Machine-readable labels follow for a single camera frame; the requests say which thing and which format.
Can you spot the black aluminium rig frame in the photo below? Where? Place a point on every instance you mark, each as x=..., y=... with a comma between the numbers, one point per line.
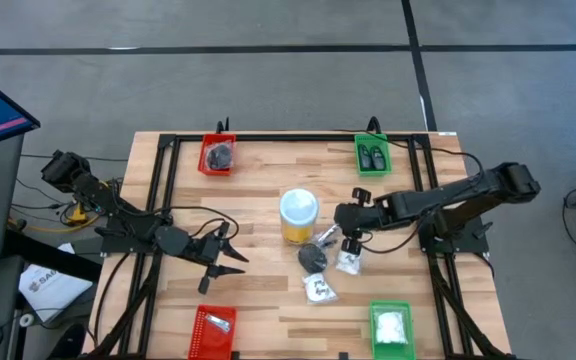
x=288, y=137

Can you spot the green plastic basket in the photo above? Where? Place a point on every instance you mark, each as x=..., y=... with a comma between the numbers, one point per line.
x=373, y=173
x=390, y=305

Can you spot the white tape roll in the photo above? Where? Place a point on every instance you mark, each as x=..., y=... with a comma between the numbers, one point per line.
x=26, y=320

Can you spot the black disc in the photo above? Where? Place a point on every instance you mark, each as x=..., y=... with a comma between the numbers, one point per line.
x=312, y=258
x=219, y=156

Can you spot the white paper booklet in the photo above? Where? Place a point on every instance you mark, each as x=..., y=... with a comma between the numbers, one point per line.
x=53, y=287

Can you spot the white cotton balls bag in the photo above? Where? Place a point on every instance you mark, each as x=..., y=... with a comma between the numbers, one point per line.
x=390, y=327

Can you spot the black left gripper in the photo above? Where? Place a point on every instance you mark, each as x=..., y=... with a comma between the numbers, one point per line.
x=188, y=245

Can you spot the white table label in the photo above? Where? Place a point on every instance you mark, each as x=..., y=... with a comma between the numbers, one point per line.
x=446, y=133

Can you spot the small black oblong item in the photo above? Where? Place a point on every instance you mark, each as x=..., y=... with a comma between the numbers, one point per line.
x=365, y=156
x=378, y=158

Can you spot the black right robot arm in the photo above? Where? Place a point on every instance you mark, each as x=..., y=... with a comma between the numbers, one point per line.
x=468, y=192

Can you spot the white pads bag with writing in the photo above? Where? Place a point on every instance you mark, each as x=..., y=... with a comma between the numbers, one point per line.
x=349, y=265
x=319, y=289

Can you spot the yellow label disinfecting wipes canister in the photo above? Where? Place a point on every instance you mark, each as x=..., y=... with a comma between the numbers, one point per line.
x=298, y=212

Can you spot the red plastic basket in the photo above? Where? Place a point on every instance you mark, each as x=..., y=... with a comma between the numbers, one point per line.
x=218, y=173
x=203, y=345

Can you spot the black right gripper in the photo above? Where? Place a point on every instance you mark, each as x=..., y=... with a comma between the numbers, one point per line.
x=360, y=217

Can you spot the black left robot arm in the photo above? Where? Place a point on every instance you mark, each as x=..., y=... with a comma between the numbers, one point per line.
x=118, y=215

